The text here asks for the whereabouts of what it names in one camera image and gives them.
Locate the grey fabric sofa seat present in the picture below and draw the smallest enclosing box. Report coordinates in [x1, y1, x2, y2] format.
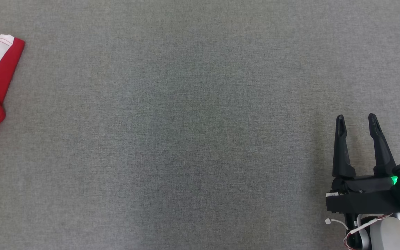
[0, 0, 400, 250]

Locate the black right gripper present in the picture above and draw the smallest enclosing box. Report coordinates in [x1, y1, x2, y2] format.
[326, 113, 400, 214]

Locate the red white thin wire bundle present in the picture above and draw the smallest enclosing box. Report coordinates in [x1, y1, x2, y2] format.
[324, 214, 393, 250]

